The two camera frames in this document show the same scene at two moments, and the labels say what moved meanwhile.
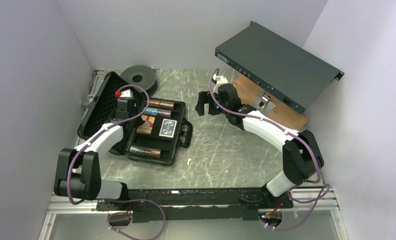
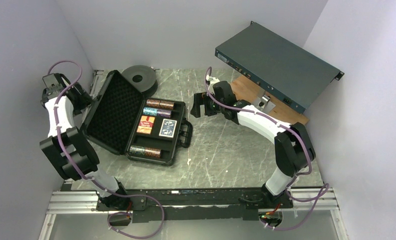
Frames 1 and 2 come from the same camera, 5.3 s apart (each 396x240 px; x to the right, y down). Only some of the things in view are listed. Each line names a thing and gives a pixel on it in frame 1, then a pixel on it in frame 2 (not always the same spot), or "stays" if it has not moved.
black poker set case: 160,130 stays
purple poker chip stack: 163,113 stays
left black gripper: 136,109 to 85,100
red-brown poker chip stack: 166,104 stays
